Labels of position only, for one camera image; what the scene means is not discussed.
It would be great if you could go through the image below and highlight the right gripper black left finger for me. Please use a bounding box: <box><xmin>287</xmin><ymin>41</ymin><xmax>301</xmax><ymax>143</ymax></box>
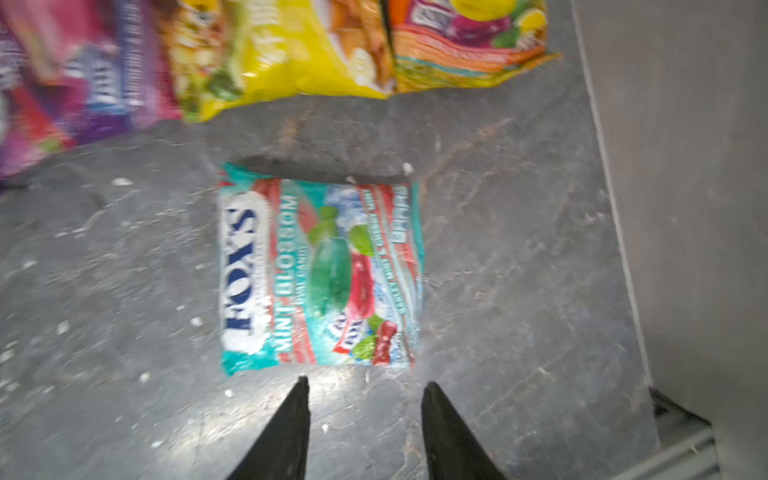
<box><xmin>227</xmin><ymin>376</ymin><xmax>311</xmax><ymax>480</ymax></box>

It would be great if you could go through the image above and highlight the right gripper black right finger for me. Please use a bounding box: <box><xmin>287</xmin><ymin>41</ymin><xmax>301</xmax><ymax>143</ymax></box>
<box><xmin>421</xmin><ymin>381</ymin><xmax>508</xmax><ymax>480</ymax></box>

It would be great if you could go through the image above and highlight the teal cherry mint packet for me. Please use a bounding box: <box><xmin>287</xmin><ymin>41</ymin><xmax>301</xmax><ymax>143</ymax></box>
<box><xmin>218</xmin><ymin>164</ymin><xmax>424</xmax><ymax>374</ymax></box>

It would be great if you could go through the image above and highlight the yellow green snack packet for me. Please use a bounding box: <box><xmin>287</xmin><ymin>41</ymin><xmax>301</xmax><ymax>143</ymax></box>
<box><xmin>153</xmin><ymin>0</ymin><xmax>396</xmax><ymax>122</ymax></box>

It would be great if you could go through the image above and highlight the Fox's fruits candy packet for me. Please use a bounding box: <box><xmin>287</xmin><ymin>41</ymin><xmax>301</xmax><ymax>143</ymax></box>
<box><xmin>387</xmin><ymin>0</ymin><xmax>556</xmax><ymax>93</ymax></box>

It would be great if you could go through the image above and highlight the purple Fox's berries packet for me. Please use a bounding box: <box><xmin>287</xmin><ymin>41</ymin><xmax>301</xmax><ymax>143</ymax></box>
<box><xmin>1</xmin><ymin>1</ymin><xmax>180</xmax><ymax>178</ymax></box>

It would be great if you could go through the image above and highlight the aluminium rail frame front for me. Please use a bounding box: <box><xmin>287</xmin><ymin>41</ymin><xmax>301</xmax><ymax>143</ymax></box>
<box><xmin>614</xmin><ymin>388</ymin><xmax>722</xmax><ymax>480</ymax></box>

